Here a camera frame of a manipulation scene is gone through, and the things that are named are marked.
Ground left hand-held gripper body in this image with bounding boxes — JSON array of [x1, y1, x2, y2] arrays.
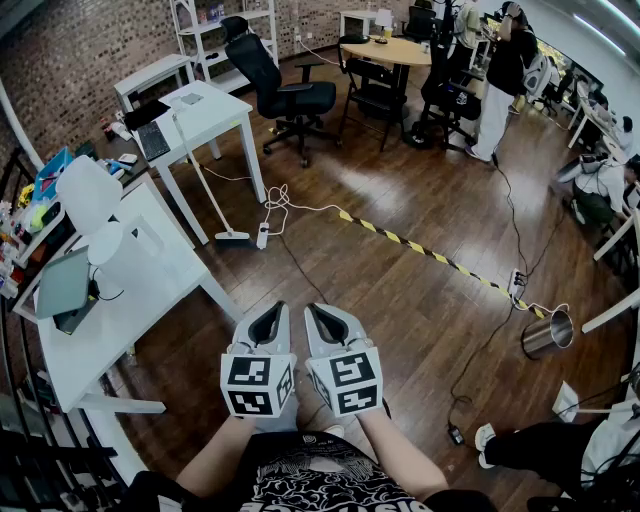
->
[[220, 343, 298, 419]]

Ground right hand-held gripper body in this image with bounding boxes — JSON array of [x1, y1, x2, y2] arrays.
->
[[304, 344, 386, 419]]

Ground person's right forearm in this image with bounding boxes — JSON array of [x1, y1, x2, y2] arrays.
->
[[355, 407, 450, 501]]

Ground person's left forearm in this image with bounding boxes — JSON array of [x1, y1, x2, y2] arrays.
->
[[175, 414, 261, 499]]

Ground person's grey trousers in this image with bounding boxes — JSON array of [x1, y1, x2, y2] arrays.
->
[[252, 384, 301, 434]]

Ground white desk with lamp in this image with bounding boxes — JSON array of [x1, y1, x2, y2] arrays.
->
[[12, 182, 244, 481]]

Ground yellow black floor tape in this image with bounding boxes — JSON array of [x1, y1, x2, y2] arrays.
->
[[338, 209, 546, 320]]

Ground person's black printed shirt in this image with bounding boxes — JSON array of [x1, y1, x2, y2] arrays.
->
[[119, 432, 496, 512]]

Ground grey tablet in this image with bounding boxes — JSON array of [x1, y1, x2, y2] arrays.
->
[[34, 245, 94, 321]]

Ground steel bin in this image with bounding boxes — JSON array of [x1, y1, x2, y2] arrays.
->
[[521, 308, 575, 360]]

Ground dark wooden table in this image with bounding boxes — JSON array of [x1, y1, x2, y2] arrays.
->
[[14, 124, 164, 266]]

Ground white table lamp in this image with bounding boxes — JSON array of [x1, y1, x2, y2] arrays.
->
[[54, 154, 166, 289]]

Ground grey keyboard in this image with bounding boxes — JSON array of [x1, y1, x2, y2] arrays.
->
[[136, 121, 172, 162]]

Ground white paper sheet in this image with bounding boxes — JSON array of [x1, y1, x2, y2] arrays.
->
[[552, 380, 581, 416]]

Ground white desk with keyboard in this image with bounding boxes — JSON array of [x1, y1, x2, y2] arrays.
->
[[123, 79, 268, 246]]

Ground white tray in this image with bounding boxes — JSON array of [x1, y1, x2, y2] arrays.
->
[[9, 199, 66, 266]]

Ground black metal railing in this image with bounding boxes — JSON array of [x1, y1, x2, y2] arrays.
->
[[0, 147, 131, 512]]

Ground black desk mat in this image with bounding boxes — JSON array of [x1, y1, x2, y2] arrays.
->
[[123, 99, 171, 132]]

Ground blue plastic bin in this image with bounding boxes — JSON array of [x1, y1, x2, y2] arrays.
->
[[33, 146, 75, 194]]

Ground white shelf unit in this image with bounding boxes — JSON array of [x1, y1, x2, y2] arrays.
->
[[169, 0, 280, 94]]

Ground black office chair with headrest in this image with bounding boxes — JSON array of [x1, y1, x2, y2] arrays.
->
[[219, 15, 344, 169]]

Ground black folding chair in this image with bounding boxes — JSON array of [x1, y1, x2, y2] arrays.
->
[[338, 57, 406, 153]]

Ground small white table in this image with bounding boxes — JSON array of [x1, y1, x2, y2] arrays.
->
[[113, 53, 196, 114]]

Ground round wooden table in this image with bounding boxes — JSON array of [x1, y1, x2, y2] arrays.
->
[[339, 35, 434, 151]]

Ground small white lamp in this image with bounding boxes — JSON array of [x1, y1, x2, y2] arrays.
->
[[373, 8, 396, 44]]

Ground black cable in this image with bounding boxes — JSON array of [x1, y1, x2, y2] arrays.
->
[[277, 234, 329, 304], [448, 294, 519, 431], [492, 154, 530, 281]]

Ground white cable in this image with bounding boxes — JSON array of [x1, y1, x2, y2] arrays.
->
[[189, 159, 346, 236]]

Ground white post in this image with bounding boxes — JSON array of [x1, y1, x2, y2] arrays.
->
[[0, 79, 46, 171]]

